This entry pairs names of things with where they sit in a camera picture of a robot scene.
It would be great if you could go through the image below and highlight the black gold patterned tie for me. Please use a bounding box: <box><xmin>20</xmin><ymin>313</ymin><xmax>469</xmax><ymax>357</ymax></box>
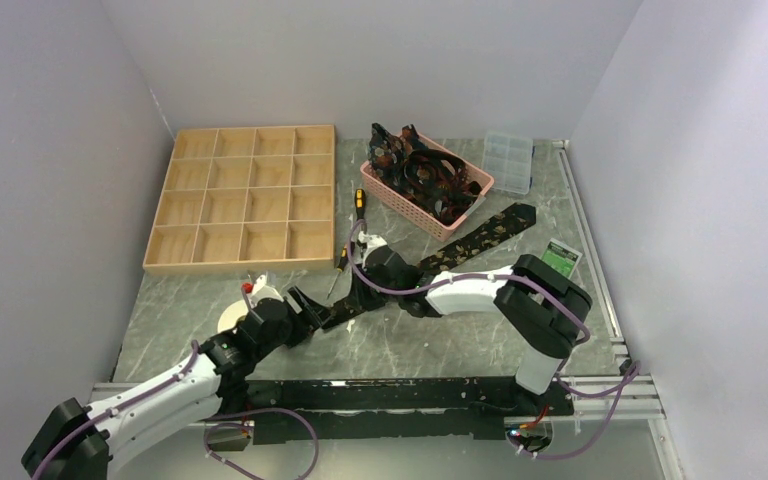
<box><xmin>323</xmin><ymin>203</ymin><xmax>537</xmax><ymax>330</ymax></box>

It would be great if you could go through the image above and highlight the pile of patterned ties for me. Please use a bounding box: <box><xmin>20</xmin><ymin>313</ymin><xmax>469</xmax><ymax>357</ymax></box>
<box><xmin>368</xmin><ymin>123</ymin><xmax>482</xmax><ymax>226</ymax></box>

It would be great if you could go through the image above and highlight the green screw bit box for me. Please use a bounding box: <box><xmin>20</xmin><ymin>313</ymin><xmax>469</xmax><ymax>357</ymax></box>
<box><xmin>540</xmin><ymin>238</ymin><xmax>583</xmax><ymax>279</ymax></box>

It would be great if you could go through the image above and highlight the clear plastic organizer box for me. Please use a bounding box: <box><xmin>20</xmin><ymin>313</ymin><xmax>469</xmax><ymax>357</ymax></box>
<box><xmin>482</xmin><ymin>131</ymin><xmax>535</xmax><ymax>196</ymax></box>

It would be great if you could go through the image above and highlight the black yellow screwdriver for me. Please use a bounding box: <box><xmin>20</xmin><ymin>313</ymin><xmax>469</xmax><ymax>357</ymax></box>
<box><xmin>354</xmin><ymin>188</ymin><xmax>367</xmax><ymax>221</ymax></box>
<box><xmin>326</xmin><ymin>244</ymin><xmax>349</xmax><ymax>298</ymax></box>

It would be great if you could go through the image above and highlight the pink plastic basket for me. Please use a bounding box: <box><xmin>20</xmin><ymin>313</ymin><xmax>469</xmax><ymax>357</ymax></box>
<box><xmin>360</xmin><ymin>123</ymin><xmax>494</xmax><ymax>241</ymax></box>

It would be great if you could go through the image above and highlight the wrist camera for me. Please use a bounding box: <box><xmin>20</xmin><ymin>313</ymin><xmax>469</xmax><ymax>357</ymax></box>
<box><xmin>354</xmin><ymin>231</ymin><xmax>388</xmax><ymax>267</ymax></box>
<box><xmin>241</xmin><ymin>273</ymin><xmax>282</xmax><ymax>309</ymax></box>

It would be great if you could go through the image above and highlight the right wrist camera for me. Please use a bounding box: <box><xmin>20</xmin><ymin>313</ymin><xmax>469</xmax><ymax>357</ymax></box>
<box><xmin>354</xmin><ymin>231</ymin><xmax>388</xmax><ymax>267</ymax></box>

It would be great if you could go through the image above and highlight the upper black yellow screwdriver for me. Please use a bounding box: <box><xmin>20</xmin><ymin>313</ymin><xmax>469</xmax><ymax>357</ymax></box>
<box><xmin>354</xmin><ymin>188</ymin><xmax>367</xmax><ymax>221</ymax></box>

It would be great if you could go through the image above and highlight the white tape roll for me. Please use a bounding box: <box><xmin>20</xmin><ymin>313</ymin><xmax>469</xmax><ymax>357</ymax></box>
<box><xmin>216</xmin><ymin>300</ymin><xmax>249</xmax><ymax>333</ymax></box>

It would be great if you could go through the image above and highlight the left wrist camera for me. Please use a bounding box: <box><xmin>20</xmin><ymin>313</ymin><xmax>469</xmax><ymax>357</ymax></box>
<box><xmin>241</xmin><ymin>273</ymin><xmax>282</xmax><ymax>309</ymax></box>

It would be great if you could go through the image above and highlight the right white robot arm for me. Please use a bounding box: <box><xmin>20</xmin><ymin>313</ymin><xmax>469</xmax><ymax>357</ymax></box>
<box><xmin>351</xmin><ymin>246</ymin><xmax>593</xmax><ymax>415</ymax></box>

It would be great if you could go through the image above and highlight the wooden compartment tray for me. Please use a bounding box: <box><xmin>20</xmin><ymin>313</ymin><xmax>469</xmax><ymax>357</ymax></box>
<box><xmin>143</xmin><ymin>125</ymin><xmax>336</xmax><ymax>275</ymax></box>

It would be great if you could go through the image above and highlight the lower black yellow screwdriver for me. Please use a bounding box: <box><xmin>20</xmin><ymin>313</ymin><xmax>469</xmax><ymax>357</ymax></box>
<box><xmin>326</xmin><ymin>244</ymin><xmax>349</xmax><ymax>298</ymax></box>

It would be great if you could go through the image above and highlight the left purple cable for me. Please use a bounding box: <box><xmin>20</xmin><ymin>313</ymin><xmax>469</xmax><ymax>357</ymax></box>
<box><xmin>31</xmin><ymin>284</ymin><xmax>320</xmax><ymax>480</ymax></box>

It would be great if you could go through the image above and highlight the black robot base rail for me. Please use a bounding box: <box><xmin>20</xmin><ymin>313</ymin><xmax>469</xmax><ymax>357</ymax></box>
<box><xmin>212</xmin><ymin>376</ymin><xmax>574</xmax><ymax>445</ymax></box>

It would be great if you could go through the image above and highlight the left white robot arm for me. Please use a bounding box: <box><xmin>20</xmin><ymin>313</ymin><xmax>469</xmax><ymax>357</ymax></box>
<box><xmin>21</xmin><ymin>287</ymin><xmax>331</xmax><ymax>479</ymax></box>

